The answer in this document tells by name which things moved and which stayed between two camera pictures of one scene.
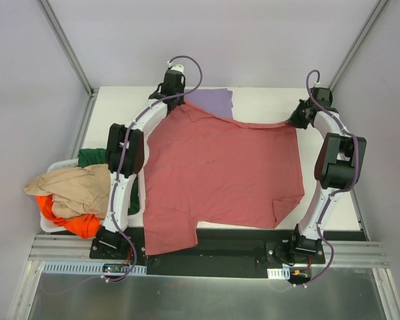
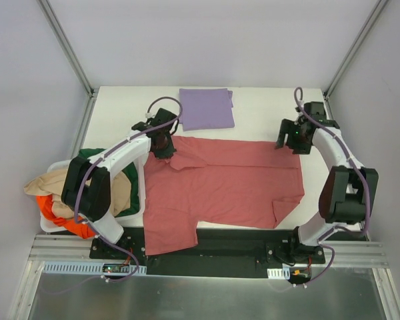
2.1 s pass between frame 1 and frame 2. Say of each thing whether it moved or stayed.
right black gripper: moved
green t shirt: stayed
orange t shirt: stayed
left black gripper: moved
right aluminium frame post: stayed
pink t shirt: moved
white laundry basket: stayed
